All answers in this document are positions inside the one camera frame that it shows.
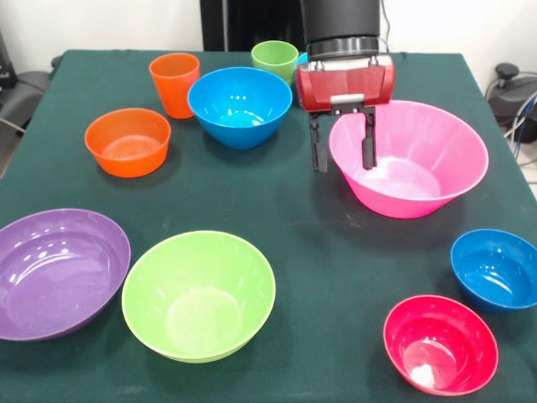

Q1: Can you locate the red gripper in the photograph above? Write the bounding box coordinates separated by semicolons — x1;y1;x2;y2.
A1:
295;54;396;174

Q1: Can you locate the large pink bowl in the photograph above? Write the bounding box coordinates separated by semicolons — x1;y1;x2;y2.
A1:
328;99;490;220

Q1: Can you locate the green bowl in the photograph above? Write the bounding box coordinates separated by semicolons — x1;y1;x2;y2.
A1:
121;230;277;364

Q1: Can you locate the red bowl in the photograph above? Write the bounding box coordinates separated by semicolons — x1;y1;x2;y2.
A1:
383;294;500;397

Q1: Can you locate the dark green tablecloth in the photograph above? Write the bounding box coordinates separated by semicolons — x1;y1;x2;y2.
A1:
0;49;537;403

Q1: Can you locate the large light blue bowl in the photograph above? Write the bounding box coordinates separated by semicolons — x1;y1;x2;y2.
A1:
187;66;294;149

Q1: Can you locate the green cup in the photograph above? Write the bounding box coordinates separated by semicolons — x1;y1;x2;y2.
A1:
250;39;300;88

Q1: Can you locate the black floor stand base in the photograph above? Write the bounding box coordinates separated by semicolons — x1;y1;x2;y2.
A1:
0;31;54;131
486;62;537;127

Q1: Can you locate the orange cup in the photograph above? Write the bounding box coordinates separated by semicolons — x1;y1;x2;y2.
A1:
149;52;201;120

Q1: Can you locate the small dark blue bowl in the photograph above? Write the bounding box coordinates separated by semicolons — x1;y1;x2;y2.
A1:
450;228;537;313

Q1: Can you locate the orange bowl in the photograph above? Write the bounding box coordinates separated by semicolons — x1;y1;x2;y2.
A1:
84;107;172;179

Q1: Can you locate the purple bowl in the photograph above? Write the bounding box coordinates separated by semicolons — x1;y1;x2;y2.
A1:
0;208;133;342

